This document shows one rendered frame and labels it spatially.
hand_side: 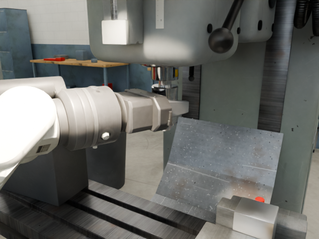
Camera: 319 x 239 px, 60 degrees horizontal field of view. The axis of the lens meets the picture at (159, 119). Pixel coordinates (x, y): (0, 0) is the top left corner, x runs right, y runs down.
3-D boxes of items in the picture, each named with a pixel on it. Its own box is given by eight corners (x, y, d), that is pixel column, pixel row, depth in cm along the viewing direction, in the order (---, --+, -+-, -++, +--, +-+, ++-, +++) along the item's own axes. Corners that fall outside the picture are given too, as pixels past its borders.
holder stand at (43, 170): (58, 207, 69) (49, 132, 64) (-2, 188, 78) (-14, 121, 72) (89, 185, 80) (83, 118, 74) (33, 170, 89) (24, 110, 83)
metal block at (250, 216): (269, 257, 43) (274, 224, 41) (231, 243, 46) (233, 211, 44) (274, 236, 47) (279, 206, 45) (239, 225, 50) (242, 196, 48)
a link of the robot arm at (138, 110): (173, 86, 41) (98, 94, 34) (172, 146, 44) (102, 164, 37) (130, 77, 51) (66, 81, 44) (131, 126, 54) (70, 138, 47)
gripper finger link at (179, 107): (185, 114, 49) (157, 119, 46) (186, 96, 49) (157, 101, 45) (192, 116, 48) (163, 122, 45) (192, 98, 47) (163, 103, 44)
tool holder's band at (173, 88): (183, 90, 49) (183, 84, 49) (168, 94, 45) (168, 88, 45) (161, 87, 51) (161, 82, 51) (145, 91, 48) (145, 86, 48)
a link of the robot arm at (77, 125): (101, 134, 36) (3, 154, 30) (80, 158, 44) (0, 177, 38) (78, 60, 39) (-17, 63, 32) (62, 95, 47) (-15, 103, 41)
